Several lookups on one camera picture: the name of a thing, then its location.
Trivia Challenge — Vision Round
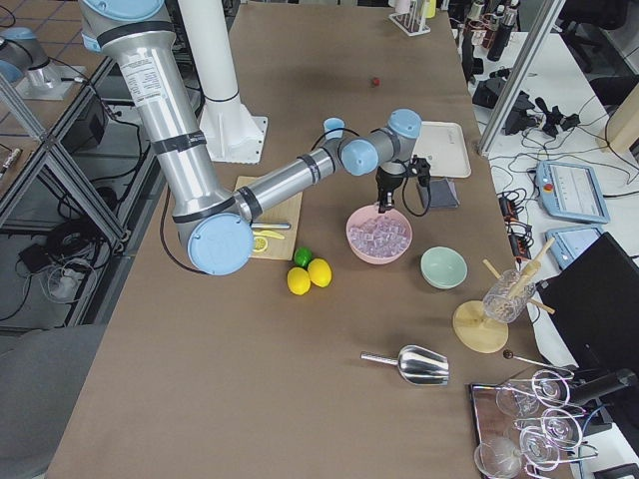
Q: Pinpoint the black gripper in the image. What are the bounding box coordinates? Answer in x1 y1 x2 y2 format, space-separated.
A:
375 167 405 214

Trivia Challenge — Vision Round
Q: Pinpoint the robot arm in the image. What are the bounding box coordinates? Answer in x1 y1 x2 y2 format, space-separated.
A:
80 1 421 275

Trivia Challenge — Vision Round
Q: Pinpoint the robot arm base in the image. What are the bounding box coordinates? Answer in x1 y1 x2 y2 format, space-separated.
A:
1 27 86 101

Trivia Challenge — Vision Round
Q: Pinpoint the pile of clear ice cubes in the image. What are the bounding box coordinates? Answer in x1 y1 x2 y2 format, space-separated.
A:
346 215 411 258

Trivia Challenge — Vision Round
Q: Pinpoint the blue plastic cup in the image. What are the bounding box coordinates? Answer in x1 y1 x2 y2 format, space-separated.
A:
323 117 345 141

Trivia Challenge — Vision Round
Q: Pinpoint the wooden cup stand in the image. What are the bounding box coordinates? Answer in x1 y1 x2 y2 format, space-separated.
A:
452 239 555 353

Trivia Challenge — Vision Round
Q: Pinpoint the steel ice scoop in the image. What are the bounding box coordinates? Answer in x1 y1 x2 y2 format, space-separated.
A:
360 345 449 386

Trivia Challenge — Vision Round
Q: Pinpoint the pink-white cup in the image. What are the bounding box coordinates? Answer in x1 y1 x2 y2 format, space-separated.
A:
394 0 411 15

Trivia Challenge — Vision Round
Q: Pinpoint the yellow-green cup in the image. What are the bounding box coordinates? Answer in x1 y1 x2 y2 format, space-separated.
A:
422 0 436 19

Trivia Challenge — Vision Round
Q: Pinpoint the pink bowl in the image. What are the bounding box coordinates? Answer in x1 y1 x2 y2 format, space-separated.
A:
345 205 412 264

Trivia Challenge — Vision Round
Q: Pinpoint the grey folded cloth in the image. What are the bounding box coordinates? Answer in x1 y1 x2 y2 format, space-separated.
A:
418 179 459 209

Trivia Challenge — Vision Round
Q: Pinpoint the cream rabbit tray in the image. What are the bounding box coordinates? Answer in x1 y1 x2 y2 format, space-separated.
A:
413 121 471 179

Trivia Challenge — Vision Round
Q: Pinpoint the green bowl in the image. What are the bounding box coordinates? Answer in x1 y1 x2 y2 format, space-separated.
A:
420 246 468 289

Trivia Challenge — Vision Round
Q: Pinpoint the yellow lemon upper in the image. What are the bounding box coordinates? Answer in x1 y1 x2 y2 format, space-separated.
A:
307 257 332 287

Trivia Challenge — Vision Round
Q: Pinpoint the yellow lemon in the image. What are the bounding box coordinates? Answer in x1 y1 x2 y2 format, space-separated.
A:
307 257 332 287
287 266 312 295

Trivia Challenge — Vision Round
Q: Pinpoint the green lime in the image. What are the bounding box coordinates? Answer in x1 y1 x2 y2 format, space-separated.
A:
294 246 314 268

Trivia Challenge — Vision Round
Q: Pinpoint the wooden cutting board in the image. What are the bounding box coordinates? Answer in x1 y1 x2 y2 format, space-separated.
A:
252 192 303 260

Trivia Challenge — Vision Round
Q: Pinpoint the yellow lemon lower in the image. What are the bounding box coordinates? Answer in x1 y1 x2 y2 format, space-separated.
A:
287 266 312 295

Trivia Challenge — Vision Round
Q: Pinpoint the steel muddler rod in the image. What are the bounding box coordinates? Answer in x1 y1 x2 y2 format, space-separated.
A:
251 223 292 231

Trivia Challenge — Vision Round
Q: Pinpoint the lemon slice upper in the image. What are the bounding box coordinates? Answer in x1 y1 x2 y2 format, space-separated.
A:
253 236 269 253

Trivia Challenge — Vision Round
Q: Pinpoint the clear glass on stand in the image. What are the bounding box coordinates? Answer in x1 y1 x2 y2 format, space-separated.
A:
482 269 535 323

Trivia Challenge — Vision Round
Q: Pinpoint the blue teach pendant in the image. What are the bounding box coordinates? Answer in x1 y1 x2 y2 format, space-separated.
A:
535 161 610 225
544 225 604 269

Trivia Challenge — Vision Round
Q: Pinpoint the black laptop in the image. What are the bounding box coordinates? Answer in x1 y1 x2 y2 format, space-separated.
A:
537 233 638 372

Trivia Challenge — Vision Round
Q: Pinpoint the wine glass rack tray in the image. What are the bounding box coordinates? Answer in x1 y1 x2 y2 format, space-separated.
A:
468 369 598 478

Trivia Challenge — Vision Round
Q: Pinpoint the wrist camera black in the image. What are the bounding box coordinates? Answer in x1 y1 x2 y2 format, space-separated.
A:
409 155 431 188

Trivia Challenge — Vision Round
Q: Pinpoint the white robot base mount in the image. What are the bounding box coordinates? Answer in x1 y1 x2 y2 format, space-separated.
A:
179 0 268 165

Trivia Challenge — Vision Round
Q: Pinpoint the white wire cup rack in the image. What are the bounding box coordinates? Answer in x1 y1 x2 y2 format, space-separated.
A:
388 0 430 37

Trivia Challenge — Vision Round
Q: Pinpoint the aluminium frame post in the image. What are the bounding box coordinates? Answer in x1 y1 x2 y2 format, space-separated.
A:
477 0 565 159

